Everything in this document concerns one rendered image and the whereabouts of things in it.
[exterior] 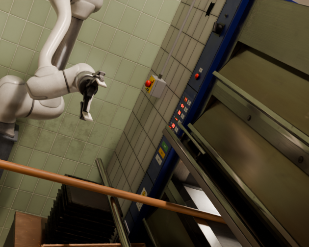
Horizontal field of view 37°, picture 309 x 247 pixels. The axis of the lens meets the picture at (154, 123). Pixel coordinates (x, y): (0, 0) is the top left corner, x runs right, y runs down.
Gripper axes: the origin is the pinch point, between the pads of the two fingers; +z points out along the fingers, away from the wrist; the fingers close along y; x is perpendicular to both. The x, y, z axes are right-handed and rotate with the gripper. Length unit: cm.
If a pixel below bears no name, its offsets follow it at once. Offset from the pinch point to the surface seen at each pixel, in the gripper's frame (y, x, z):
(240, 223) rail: 6, -40, 53
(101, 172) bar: 32.0, -18.1, -13.8
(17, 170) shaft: 30.1, 18.1, 7.7
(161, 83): -1, -53, -81
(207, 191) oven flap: 9, -40, 31
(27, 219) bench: 91, -7, -62
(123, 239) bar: 32.1, -17.5, 33.6
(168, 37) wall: -24, -56, -109
